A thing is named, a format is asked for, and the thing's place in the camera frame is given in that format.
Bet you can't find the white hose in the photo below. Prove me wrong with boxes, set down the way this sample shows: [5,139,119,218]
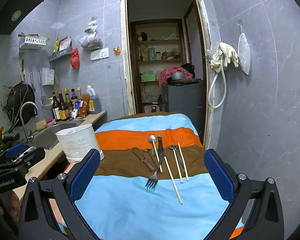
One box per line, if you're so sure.
[208,55,227,109]

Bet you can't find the black range hood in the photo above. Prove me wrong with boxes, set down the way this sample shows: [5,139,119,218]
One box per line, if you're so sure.
[0,0,44,36]

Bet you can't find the small pale handled ladle spoon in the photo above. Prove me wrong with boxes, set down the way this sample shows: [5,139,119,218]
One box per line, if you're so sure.
[168,144,184,183]

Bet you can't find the white hanging plastic bag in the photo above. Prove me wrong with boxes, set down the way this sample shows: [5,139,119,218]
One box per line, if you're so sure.
[84,17,98,33]

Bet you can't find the white wall socket panel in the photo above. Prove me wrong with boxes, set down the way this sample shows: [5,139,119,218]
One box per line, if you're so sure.
[90,47,109,61]

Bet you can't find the pink cloth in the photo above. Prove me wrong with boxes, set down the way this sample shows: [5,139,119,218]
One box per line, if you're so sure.
[158,65,194,87]

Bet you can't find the white plastic utensil holder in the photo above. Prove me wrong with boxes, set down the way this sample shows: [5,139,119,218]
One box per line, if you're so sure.
[55,124,105,163]

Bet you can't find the pale wooden chopstick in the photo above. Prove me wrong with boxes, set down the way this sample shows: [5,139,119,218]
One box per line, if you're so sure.
[164,156,183,205]
[178,142,190,181]
[152,141,163,173]

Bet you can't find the cream rubber gloves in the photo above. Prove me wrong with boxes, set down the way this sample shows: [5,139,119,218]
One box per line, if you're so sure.
[210,42,239,72]

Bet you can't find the striped blue orange brown cloth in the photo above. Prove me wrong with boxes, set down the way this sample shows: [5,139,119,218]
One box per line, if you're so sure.
[49,112,243,240]

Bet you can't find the black wok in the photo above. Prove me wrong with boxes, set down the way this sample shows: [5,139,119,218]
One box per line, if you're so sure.
[6,82,36,127]

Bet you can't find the hanging metal strainer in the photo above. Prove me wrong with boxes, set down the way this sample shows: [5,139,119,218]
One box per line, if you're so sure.
[38,71,53,110]

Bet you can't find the grey cabinet with pot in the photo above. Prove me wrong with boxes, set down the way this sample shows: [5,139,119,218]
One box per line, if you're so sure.
[161,80,205,140]

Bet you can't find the white power cable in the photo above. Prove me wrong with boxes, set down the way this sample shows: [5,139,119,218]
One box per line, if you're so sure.
[117,54,127,117]

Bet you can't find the dry plant branch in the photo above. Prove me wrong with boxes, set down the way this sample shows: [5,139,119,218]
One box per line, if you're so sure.
[0,85,28,132]

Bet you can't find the red plastic bag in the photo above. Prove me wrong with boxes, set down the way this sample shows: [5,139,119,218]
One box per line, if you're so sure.
[70,48,80,70]

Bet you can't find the steel kitchen sink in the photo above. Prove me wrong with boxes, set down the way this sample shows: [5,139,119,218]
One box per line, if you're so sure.
[30,119,86,150]

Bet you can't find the grey wall shelf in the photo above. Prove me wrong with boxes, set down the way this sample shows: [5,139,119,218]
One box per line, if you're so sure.
[49,47,73,62]

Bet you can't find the clear bag of brown contents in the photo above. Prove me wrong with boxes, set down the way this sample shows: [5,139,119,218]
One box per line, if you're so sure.
[79,31,102,50]

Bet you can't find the red white seasoning packets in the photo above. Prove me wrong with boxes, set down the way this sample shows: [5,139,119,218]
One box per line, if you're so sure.
[59,37,72,52]

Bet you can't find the silver metal fork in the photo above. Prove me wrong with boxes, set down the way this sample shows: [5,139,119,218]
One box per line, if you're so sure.
[145,152,165,192]

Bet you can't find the large cooking oil jug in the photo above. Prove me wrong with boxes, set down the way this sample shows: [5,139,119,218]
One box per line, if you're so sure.
[86,85,102,115]

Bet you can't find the orange seasoning packet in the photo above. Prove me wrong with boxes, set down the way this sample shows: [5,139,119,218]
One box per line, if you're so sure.
[78,94,90,118]

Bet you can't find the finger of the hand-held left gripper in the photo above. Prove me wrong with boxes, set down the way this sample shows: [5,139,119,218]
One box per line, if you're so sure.
[14,147,46,168]
[5,142,27,157]

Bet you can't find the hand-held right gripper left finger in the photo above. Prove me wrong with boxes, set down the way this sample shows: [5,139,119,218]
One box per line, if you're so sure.
[19,149,102,240]

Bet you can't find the black bag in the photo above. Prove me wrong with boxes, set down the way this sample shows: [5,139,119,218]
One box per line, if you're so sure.
[181,63,195,78]

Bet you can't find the white mesh bag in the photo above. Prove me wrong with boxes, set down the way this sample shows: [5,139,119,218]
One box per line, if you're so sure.
[237,24,251,75]

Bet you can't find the dark pump bottle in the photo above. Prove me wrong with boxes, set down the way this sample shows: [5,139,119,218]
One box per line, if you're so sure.
[51,92,62,120]

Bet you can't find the metal kitchen faucet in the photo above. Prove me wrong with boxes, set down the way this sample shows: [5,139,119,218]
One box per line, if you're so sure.
[19,102,38,143]

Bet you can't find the white door frame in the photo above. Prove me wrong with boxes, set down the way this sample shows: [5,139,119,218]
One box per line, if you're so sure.
[120,0,215,150]

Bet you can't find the dark sauce bottle yellow label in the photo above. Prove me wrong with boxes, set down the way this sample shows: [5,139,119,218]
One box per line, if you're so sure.
[58,90,70,120]

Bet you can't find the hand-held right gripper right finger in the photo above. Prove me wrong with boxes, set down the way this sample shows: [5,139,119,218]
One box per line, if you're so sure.
[204,149,284,240]

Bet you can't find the dark wooden shelf cabinet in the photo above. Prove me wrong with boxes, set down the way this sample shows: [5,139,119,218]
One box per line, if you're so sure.
[130,19,188,114]

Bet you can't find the white wall box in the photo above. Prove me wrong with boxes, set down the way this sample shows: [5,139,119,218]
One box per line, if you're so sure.
[42,67,55,85]

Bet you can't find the wooden chopping board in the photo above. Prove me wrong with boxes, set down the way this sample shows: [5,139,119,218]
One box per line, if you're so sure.
[166,78,202,83]

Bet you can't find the white wall basket rack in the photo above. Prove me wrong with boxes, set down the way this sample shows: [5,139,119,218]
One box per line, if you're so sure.
[19,36,47,49]

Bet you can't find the wooden wall knife rack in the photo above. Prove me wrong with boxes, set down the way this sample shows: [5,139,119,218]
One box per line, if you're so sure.
[18,52,27,83]

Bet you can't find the tall dark sauce bottle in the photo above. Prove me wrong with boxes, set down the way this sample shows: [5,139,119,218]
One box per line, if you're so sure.
[64,88,73,110]

